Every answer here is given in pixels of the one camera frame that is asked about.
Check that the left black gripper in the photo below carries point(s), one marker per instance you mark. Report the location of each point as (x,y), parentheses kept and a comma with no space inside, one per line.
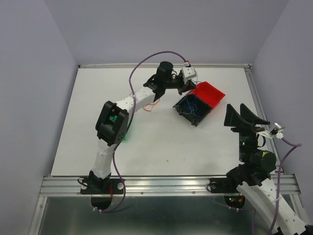
(190,85)

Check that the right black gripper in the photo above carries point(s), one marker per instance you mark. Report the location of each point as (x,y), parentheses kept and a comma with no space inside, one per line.
(233,119)

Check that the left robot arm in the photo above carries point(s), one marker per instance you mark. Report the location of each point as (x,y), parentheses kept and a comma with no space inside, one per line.
(150,92)

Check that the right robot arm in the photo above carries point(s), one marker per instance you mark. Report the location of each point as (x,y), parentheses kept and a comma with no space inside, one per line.
(252,178)

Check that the red and black bin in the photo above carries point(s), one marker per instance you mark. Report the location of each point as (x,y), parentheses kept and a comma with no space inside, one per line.
(199,102)

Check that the green plastic bin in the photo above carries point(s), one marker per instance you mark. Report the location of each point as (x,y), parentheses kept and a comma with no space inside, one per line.
(119,127)

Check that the right aluminium rail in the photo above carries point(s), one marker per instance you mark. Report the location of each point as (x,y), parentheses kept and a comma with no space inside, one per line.
(259,108)

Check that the aluminium rail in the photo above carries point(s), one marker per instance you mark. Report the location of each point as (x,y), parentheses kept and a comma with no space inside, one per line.
(259,108)
(136,186)

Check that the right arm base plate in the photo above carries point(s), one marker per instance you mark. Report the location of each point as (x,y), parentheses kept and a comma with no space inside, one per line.
(225,185)

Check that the front aluminium rail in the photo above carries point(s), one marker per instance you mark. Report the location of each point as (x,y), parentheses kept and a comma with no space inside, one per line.
(136,186)

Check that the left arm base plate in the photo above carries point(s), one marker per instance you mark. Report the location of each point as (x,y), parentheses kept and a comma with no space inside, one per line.
(109,186)

